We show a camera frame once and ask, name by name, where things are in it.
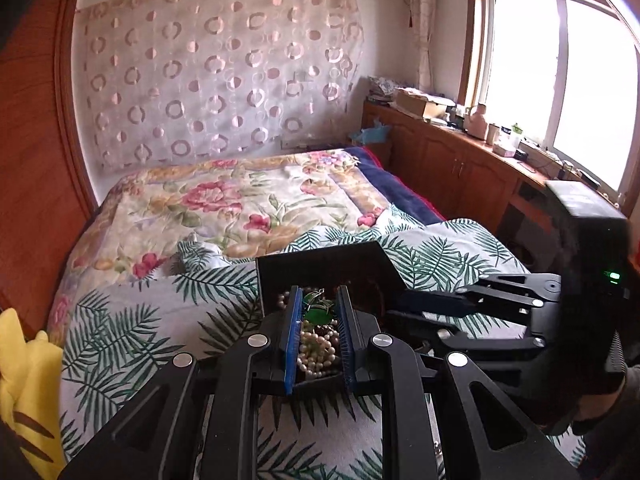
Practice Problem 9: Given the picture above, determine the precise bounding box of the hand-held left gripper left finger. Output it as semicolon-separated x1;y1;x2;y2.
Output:
60;287;303;480

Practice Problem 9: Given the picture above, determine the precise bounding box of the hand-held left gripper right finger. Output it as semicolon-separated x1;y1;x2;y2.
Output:
336;286;581;480

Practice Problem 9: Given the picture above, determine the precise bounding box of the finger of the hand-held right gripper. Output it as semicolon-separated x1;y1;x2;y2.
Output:
387;312;546;361
400;274;563;323

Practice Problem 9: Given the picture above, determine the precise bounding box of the white pearl necklace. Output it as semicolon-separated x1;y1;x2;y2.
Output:
276;287;346;381

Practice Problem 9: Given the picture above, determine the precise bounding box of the green jade pendant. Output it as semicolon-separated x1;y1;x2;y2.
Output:
301;287;337;328

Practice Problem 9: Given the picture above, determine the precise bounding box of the black square box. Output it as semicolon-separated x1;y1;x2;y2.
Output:
255;241;416;396

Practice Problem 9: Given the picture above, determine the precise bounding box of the person's right forearm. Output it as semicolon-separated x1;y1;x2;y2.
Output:
570;365;640;480

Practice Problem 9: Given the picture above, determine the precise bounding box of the dark blue blanket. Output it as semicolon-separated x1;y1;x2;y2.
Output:
345;146;448;226

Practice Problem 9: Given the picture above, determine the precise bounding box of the wooden cabinet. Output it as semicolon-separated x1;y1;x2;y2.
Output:
362;102;601;261

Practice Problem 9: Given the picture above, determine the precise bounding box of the leaf-printed cloth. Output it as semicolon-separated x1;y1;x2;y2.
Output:
60;207;586;480

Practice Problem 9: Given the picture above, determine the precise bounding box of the floral blanket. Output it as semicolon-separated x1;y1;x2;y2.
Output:
47;147;396;341

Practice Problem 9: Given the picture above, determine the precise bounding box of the blue paper bag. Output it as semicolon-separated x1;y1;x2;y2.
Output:
348;119;392;146

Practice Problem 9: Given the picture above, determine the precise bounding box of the cardboard box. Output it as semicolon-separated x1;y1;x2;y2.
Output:
395;87;448;120

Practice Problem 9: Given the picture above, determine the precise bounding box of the stack of papers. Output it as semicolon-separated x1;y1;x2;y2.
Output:
367;76;408;106

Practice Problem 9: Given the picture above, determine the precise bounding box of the wooden-framed window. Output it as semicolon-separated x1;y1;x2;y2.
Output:
460;0;640;206

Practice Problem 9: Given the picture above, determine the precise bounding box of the yellow plush toy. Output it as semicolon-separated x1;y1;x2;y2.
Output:
0;307;68;480

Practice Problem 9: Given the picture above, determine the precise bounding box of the tied window curtain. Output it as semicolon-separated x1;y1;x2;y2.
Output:
405;0;436;93

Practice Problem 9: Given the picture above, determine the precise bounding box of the circle-patterned wall cloth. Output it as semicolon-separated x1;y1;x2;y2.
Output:
75;0;366;173

